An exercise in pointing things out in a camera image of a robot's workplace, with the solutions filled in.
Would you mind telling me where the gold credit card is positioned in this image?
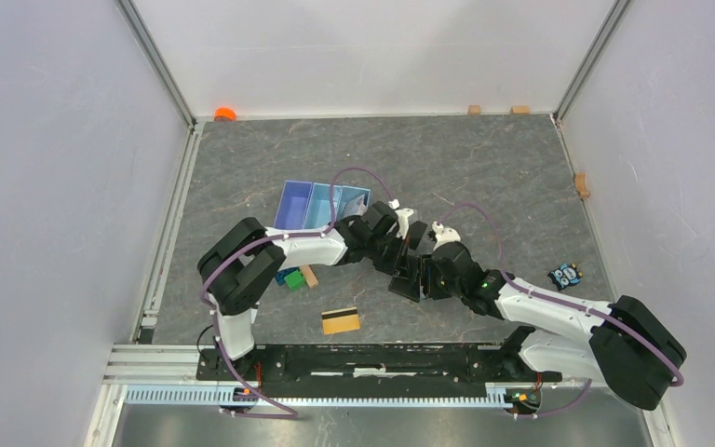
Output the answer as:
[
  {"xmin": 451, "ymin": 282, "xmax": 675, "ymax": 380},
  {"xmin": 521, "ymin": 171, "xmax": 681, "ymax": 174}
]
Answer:
[{"xmin": 321, "ymin": 306, "xmax": 361, "ymax": 335}]

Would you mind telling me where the wooden arch block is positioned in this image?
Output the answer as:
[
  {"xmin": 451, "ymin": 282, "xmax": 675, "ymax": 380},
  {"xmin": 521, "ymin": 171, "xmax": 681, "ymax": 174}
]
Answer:
[{"xmin": 573, "ymin": 172, "xmax": 591, "ymax": 200}]

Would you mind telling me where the green toy brick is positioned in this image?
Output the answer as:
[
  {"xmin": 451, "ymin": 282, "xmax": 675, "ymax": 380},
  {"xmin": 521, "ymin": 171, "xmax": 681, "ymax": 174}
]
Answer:
[{"xmin": 283, "ymin": 269, "xmax": 306, "ymax": 291}]

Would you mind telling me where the blue owl toy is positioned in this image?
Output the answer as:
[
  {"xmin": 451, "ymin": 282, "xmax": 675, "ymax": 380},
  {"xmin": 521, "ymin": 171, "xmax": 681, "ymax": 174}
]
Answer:
[{"xmin": 547, "ymin": 264, "xmax": 584, "ymax": 291}]

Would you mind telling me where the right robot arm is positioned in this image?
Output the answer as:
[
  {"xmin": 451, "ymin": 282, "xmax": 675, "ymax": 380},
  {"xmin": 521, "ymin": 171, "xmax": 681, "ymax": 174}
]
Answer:
[{"xmin": 419, "ymin": 242, "xmax": 687, "ymax": 411}]

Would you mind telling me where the black card holder wallet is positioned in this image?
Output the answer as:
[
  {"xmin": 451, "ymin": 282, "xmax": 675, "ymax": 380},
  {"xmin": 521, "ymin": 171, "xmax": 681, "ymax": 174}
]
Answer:
[{"xmin": 388, "ymin": 222, "xmax": 427, "ymax": 303}]

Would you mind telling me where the light blue middle bin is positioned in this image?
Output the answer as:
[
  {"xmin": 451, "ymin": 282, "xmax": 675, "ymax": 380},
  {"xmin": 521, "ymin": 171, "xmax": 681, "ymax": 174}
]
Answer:
[{"xmin": 303, "ymin": 183, "xmax": 342, "ymax": 229}]

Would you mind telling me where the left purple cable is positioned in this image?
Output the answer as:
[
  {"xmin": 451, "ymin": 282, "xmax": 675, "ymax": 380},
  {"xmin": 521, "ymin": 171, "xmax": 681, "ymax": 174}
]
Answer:
[{"xmin": 199, "ymin": 166, "xmax": 402, "ymax": 421}]

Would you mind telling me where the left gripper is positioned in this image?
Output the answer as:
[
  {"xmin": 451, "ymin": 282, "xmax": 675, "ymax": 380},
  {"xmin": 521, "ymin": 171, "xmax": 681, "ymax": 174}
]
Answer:
[{"xmin": 365, "ymin": 229, "xmax": 410, "ymax": 278}]

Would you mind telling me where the wooden block back right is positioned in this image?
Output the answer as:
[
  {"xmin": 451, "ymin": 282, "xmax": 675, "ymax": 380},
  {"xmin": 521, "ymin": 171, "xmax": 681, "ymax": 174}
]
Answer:
[{"xmin": 510, "ymin": 105, "xmax": 531, "ymax": 115}]

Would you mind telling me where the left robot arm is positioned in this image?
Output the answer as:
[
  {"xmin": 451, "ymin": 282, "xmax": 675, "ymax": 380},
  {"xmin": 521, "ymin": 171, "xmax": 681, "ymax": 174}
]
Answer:
[{"xmin": 196, "ymin": 201, "xmax": 417, "ymax": 380}]

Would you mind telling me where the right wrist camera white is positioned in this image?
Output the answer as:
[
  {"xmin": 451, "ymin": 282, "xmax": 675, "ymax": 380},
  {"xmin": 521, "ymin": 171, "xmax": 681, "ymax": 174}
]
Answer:
[{"xmin": 429, "ymin": 222, "xmax": 461, "ymax": 251}]

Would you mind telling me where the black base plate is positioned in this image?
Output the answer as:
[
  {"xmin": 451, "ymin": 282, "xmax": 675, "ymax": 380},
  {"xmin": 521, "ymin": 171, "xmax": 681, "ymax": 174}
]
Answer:
[{"xmin": 196, "ymin": 342, "xmax": 563, "ymax": 400}]

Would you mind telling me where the orange round object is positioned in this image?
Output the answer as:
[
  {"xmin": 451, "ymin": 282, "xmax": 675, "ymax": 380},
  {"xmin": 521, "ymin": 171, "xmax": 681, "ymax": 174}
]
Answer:
[{"xmin": 213, "ymin": 107, "xmax": 236, "ymax": 121}]

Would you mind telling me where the light blue bin with cards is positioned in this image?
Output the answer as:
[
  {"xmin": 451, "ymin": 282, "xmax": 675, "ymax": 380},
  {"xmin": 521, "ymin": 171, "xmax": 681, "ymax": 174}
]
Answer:
[{"xmin": 336, "ymin": 185, "xmax": 371, "ymax": 220}]

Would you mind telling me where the purple plastic bin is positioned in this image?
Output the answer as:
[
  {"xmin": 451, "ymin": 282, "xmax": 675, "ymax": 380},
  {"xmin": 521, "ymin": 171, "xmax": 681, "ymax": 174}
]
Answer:
[{"xmin": 274, "ymin": 180, "xmax": 314, "ymax": 230}]

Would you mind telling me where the blue toy brick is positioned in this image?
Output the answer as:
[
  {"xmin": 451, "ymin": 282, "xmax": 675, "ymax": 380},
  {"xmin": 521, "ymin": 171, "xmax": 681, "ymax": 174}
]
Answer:
[{"xmin": 275, "ymin": 268, "xmax": 293, "ymax": 285}]

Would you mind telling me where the aluminium frame rail left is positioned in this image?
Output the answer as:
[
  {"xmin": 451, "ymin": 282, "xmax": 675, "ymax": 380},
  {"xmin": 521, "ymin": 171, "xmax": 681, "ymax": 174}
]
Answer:
[{"xmin": 84, "ymin": 1, "xmax": 203, "ymax": 446}]

